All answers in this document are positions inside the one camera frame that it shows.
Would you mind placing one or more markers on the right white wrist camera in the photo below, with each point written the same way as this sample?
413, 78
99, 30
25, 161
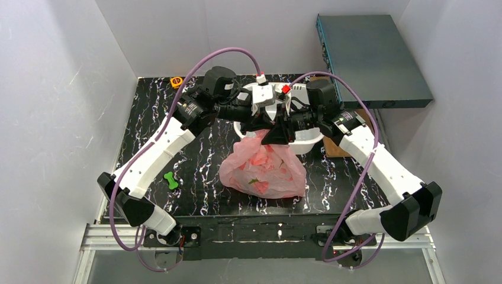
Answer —
284, 96

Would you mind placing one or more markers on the green bone toy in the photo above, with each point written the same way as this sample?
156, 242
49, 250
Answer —
172, 183

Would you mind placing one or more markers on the pink plastic bag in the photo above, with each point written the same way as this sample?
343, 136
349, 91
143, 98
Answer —
268, 171

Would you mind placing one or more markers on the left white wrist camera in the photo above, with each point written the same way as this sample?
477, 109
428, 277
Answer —
262, 96

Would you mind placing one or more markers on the orange tape measure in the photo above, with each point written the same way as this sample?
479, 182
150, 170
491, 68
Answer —
176, 82

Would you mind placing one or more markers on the grey metal box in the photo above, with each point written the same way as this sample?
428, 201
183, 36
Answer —
369, 53

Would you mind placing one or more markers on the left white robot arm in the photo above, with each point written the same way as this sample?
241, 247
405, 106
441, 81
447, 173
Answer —
219, 96

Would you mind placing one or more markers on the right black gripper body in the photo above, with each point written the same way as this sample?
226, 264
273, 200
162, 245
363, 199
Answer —
287, 122

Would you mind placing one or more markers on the black marble mat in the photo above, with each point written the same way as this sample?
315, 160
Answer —
329, 180

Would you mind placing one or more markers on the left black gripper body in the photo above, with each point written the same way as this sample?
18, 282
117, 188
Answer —
258, 119

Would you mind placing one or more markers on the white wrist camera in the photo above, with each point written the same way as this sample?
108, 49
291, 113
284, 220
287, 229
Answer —
284, 96
262, 96

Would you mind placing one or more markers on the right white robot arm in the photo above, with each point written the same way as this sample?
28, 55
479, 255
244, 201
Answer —
412, 202

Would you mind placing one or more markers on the wooden board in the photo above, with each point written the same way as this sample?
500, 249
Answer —
332, 149

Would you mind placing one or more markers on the aluminium frame rail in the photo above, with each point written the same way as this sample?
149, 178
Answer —
99, 237

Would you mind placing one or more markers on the white plastic basin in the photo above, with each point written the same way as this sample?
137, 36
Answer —
304, 139

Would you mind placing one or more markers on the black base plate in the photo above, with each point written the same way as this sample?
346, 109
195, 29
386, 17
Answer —
246, 236

